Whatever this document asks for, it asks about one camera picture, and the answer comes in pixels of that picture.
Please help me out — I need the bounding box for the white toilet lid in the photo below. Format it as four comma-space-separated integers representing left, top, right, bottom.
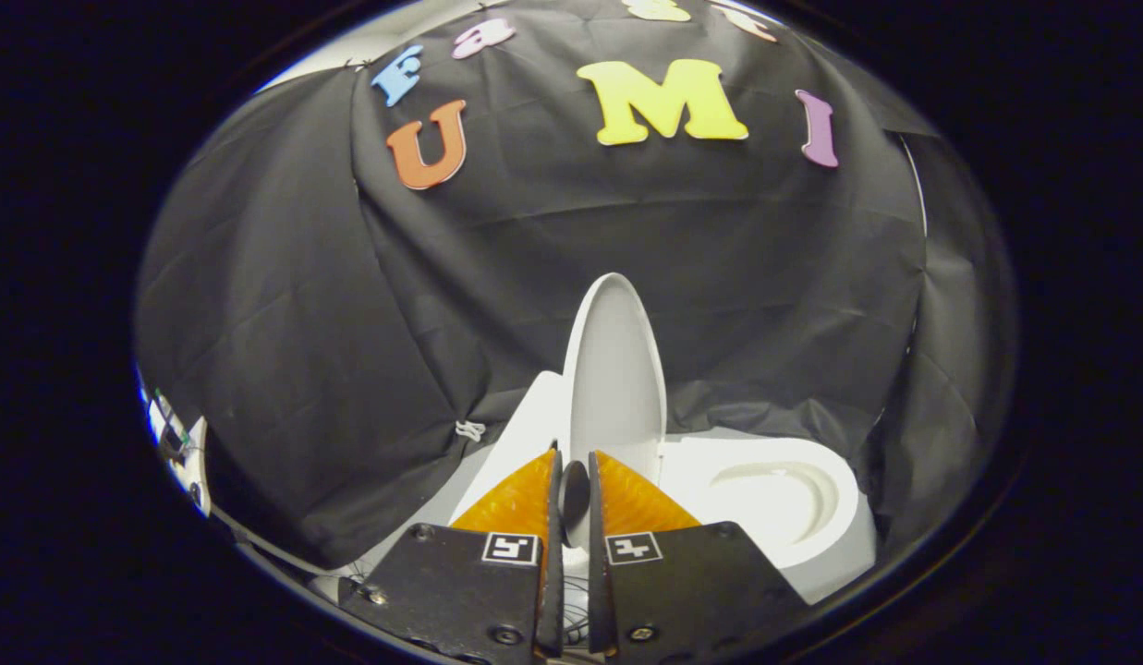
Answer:
562, 272, 669, 552

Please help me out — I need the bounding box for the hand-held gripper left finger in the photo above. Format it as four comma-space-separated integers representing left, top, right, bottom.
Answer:
340, 441, 565, 665

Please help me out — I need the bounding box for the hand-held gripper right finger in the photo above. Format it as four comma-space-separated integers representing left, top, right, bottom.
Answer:
587, 450, 809, 659

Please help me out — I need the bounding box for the black backdrop cloth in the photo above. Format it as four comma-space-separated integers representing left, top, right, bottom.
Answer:
132, 0, 1015, 569

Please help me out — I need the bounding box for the black lid pull tab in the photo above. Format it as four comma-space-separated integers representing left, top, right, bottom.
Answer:
557, 460, 592, 524

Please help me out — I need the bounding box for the white toilet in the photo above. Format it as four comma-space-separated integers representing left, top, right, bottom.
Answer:
308, 369, 877, 606

